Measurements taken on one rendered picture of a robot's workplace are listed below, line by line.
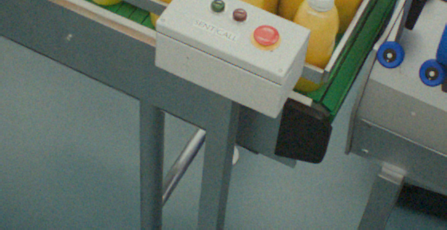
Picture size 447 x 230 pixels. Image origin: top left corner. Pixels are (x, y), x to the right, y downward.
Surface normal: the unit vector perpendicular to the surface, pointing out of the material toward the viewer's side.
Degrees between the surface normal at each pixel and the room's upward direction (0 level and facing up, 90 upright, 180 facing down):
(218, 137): 90
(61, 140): 0
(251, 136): 90
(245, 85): 90
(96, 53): 90
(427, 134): 71
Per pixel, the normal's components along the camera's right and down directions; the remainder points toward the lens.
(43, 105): 0.08, -0.62
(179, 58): -0.44, 0.68
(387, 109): -0.39, 0.44
